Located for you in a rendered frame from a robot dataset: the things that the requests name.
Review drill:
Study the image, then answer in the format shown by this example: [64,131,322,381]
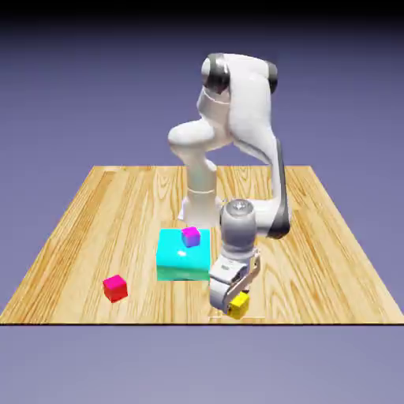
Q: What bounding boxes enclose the large cyan box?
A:
[155,228,211,282]

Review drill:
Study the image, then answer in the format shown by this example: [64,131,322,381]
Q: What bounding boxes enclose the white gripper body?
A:
[208,248,262,316]

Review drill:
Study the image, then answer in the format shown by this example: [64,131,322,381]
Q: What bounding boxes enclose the small red cube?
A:
[102,274,129,304]

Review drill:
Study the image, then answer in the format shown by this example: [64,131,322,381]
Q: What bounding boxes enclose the small yellow cube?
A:
[227,290,251,320]

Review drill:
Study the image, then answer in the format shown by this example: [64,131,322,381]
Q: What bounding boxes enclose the small magenta cube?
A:
[181,226,202,249]

